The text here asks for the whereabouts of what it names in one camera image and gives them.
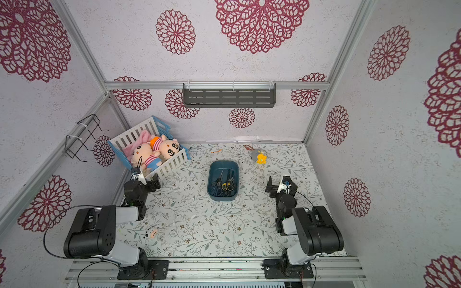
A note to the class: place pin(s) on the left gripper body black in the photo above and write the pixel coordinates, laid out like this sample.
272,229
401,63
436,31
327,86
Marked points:
148,183

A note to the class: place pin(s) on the blue white slatted basket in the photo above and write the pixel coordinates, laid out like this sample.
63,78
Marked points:
157,128

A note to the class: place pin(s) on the plush doll orange hat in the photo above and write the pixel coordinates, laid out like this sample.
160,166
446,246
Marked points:
164,147

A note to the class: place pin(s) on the small cow figure toy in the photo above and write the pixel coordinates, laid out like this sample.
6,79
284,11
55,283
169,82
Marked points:
152,234

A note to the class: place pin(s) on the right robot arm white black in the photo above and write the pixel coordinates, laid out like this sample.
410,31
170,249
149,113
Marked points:
316,231

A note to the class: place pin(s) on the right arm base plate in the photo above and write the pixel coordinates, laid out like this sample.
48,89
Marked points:
282,269

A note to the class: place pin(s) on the small black scissors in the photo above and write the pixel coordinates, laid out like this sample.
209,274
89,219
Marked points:
218,182

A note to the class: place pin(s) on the teal plastic storage box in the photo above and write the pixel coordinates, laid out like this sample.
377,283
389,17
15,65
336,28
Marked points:
215,171

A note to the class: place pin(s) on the plush doll striped shirt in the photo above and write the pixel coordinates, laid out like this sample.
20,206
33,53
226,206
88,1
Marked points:
144,158

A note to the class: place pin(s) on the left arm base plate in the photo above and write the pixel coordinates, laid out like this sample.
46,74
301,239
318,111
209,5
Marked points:
151,270

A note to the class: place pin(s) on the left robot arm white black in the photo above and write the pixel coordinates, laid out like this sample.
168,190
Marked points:
93,234

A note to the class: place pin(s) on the pink plush toy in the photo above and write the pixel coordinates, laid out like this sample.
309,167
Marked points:
144,138

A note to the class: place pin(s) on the black wire wall rack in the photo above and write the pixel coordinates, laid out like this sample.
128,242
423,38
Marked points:
86,128

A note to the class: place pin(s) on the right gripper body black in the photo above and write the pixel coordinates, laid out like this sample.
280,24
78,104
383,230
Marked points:
275,191

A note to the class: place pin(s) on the grey wall shelf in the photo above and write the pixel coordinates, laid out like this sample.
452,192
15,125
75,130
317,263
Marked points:
229,98

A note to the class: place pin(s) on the aluminium front rail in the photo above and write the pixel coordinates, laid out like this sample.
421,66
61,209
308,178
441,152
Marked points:
210,271

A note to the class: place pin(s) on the yellow black scissors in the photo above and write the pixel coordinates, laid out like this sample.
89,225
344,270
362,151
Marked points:
228,185

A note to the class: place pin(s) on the grey yellow small toy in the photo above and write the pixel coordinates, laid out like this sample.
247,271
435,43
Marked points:
259,156

